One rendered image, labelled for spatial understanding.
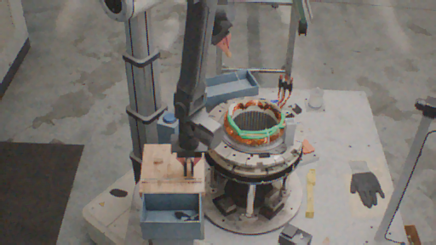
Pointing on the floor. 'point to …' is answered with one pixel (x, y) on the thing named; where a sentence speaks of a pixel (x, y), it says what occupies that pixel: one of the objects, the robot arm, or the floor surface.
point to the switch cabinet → (11, 41)
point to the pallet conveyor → (300, 19)
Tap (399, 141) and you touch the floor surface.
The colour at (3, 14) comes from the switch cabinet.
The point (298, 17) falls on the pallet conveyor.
